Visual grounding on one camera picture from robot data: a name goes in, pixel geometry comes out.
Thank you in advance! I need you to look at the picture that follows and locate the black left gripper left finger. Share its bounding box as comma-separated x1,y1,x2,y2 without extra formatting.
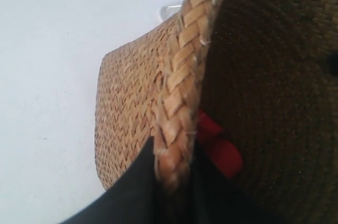
63,137,157,224

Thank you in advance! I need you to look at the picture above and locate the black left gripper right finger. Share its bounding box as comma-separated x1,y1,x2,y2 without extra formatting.
184,143,264,223

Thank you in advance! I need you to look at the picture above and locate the brown woven wicker basket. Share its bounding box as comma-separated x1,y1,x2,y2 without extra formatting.
95,0,337,223

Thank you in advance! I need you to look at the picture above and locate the large red cylinder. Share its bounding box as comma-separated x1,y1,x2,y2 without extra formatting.
199,136,243,179

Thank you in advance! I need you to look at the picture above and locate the dark red object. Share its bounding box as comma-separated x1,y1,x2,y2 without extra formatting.
197,109,223,145

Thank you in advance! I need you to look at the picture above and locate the white rectangular plastic tray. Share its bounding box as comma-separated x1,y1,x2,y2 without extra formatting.
158,4,182,22

